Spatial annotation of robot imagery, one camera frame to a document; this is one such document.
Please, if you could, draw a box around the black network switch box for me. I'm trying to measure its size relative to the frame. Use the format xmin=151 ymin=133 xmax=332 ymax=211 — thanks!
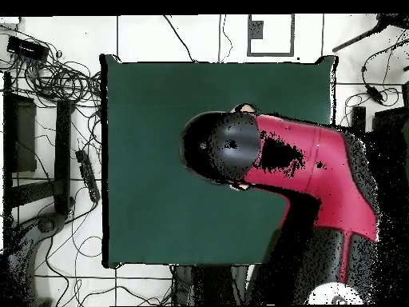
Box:
xmin=6 ymin=35 xmax=50 ymax=62

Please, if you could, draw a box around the dark grey small box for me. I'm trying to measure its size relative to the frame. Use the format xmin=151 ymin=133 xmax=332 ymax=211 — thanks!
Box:
xmin=248 ymin=20 xmax=265 ymax=40

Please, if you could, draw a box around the grey chair base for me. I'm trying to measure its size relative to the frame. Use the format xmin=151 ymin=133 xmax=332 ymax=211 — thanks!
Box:
xmin=4 ymin=212 xmax=68 ymax=306

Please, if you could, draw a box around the tan terry towel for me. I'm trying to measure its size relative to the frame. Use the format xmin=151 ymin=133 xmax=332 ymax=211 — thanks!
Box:
xmin=229 ymin=102 xmax=257 ymax=192

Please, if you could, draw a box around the thin black cable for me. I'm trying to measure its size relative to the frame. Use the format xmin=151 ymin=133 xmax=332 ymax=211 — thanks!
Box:
xmin=163 ymin=14 xmax=197 ymax=63

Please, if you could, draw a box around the black power strip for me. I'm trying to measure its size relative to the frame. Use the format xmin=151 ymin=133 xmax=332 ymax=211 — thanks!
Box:
xmin=75 ymin=149 xmax=101 ymax=204

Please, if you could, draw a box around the grey square floor frame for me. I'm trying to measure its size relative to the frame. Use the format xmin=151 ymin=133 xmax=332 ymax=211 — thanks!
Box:
xmin=246 ymin=14 xmax=296 ymax=58

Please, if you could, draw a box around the dark green table cloth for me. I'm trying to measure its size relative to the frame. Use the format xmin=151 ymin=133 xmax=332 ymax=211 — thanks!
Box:
xmin=99 ymin=54 xmax=340 ymax=269

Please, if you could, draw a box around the black cable tangle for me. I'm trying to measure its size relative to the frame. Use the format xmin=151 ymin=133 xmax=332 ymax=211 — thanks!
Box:
xmin=0 ymin=25 xmax=103 ymax=111

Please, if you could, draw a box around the black power adapter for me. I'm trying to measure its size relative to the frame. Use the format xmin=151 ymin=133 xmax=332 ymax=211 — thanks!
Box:
xmin=365 ymin=84 xmax=385 ymax=106

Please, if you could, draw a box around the black rod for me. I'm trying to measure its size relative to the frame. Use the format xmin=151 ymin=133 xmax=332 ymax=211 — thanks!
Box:
xmin=331 ymin=13 xmax=409 ymax=54

